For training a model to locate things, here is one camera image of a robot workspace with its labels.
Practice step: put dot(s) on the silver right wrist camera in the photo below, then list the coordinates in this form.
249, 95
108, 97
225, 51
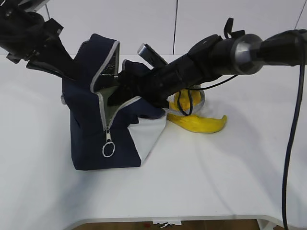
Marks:
151, 56

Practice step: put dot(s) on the navy white lunch bag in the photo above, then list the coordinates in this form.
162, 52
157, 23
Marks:
102, 136

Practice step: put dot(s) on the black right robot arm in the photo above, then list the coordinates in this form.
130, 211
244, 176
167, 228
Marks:
247, 54

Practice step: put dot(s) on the white table leg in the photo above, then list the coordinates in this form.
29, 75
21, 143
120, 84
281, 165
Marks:
265, 224

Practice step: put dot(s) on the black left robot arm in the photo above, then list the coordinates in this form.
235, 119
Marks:
26, 6

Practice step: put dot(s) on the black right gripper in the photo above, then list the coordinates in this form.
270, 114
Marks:
193, 68

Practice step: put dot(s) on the yellow banana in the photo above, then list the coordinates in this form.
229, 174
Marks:
197, 124

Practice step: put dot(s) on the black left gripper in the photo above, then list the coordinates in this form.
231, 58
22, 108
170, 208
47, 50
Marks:
24, 33

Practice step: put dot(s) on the yellow pear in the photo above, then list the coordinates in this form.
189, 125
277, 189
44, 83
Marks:
184, 101

